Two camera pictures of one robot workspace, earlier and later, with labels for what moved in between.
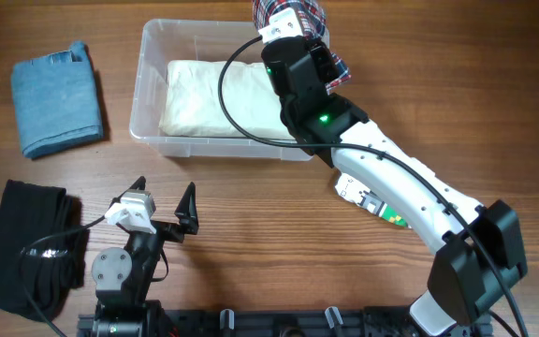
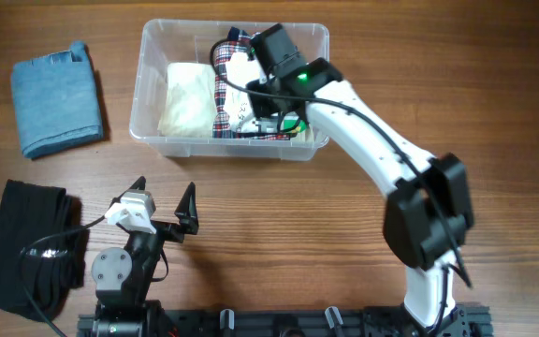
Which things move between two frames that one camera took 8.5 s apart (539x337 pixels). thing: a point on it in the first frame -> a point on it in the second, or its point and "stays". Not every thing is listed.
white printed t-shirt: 353,190 -> 240,69
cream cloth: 192,106 stays
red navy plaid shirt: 312,16 -> 237,40
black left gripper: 187,213 stays
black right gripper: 323,57 -> 261,107
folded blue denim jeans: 57,100 stays
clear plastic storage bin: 201,91 stays
